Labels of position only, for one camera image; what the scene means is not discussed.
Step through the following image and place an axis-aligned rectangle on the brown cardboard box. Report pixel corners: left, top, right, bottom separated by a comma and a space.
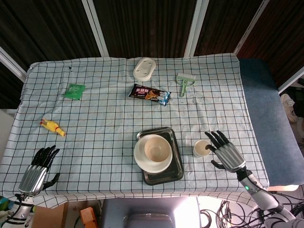
32, 201, 69, 228

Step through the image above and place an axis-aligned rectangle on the dark snack packet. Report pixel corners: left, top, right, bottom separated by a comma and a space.
128, 83, 171, 107

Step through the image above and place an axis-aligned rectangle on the green brush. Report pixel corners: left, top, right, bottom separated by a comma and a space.
176, 72, 197, 97

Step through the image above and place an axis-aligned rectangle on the black cable tangle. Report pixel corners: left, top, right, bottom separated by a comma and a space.
199, 187, 304, 228

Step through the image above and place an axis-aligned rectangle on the green sachet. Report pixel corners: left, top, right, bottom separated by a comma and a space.
64, 83, 86, 101

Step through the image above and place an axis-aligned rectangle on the white frame post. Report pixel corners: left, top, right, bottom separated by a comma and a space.
277, 65, 304, 95
82, 0, 110, 57
184, 0, 209, 58
234, 0, 270, 55
0, 46, 27, 83

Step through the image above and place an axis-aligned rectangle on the white oval soap dish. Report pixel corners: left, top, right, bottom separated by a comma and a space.
133, 57, 157, 81

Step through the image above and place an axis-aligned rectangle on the dark brown curtain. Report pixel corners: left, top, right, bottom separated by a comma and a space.
0, 0, 304, 110

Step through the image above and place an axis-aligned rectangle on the yellow rubber chicken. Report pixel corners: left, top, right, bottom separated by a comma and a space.
39, 119, 66, 137

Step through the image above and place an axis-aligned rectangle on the blue padded bench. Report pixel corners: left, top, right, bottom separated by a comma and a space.
238, 58, 301, 187

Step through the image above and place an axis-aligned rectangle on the beige bowl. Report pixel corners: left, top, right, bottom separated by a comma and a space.
144, 137, 171, 163

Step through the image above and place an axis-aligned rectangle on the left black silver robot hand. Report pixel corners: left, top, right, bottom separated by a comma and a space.
18, 145, 60, 197

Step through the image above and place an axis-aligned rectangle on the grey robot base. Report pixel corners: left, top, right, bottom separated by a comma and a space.
99, 198, 201, 228

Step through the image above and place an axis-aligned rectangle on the metal tray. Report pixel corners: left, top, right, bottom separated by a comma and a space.
136, 127, 185, 186

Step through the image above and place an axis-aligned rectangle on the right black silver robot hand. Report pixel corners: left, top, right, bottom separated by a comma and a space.
204, 130, 247, 173

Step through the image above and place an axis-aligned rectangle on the white paper cup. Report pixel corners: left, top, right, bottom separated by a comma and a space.
193, 139, 212, 158

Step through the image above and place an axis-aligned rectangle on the white paper plate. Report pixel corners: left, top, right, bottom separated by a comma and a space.
133, 134, 173, 174

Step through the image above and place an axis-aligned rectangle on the white shoe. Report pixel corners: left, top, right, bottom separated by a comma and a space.
280, 94, 299, 123

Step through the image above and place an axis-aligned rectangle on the checked light blue tablecloth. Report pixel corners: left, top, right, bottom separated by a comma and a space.
0, 52, 270, 209

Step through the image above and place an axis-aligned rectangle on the orange block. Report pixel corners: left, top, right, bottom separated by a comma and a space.
79, 207, 99, 228

